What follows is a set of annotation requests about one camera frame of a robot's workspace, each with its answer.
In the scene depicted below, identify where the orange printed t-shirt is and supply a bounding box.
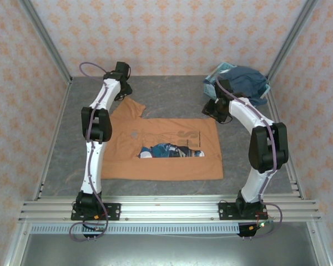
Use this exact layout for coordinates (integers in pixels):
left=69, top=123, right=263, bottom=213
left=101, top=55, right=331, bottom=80
left=101, top=99, right=225, bottom=181

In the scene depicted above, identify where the light blue laundry basket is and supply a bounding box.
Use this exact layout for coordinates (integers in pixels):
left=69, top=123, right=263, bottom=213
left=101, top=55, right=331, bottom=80
left=204, top=62, right=271, bottom=112

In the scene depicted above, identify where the dark blue t-shirt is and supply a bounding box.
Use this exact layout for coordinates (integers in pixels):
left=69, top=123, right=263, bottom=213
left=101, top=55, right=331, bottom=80
left=215, top=65, right=269, bottom=108

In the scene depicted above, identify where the grey metal sheet panel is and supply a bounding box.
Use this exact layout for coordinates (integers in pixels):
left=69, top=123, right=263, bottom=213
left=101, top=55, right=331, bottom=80
left=23, top=234, right=314, bottom=266

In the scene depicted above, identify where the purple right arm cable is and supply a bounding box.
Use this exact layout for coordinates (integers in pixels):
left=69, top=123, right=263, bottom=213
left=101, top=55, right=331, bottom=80
left=215, top=76, right=284, bottom=239

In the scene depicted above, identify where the aluminium table side rail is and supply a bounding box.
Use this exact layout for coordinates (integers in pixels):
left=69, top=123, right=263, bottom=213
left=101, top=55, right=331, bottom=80
left=32, top=79, right=74, bottom=201

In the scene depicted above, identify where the aluminium frame post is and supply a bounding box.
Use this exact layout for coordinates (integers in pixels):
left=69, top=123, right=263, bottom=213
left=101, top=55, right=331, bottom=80
left=18, top=0, right=73, bottom=85
left=265, top=0, right=320, bottom=81

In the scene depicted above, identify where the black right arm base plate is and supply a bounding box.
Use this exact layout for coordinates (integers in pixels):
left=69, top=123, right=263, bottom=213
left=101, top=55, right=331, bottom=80
left=218, top=202, right=268, bottom=222

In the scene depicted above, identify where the aluminium mounting rail beam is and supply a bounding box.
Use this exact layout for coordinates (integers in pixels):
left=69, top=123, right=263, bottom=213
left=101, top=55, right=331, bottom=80
left=18, top=195, right=322, bottom=223

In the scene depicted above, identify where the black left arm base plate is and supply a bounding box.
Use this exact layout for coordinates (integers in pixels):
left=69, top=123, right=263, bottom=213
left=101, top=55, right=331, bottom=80
left=70, top=203, right=122, bottom=222

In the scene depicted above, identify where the slotted grey cable tray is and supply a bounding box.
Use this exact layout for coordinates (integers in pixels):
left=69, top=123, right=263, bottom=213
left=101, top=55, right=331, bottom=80
left=29, top=223, right=241, bottom=235

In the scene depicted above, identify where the aluminium lower frame beam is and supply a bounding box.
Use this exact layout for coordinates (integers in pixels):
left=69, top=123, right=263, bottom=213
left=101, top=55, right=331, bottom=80
left=306, top=221, right=331, bottom=266
left=3, top=221, right=32, bottom=266

